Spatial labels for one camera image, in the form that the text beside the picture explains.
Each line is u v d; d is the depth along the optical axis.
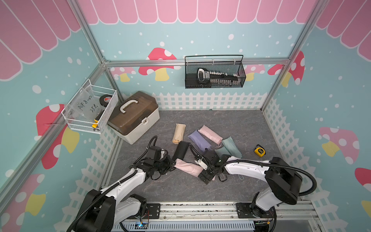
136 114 0.90
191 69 0.96
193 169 0.84
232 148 0.94
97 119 0.64
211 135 1.03
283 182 0.44
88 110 0.70
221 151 0.94
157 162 0.71
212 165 0.66
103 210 0.41
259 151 0.94
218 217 0.74
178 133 1.02
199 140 1.00
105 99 0.80
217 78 0.88
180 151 0.94
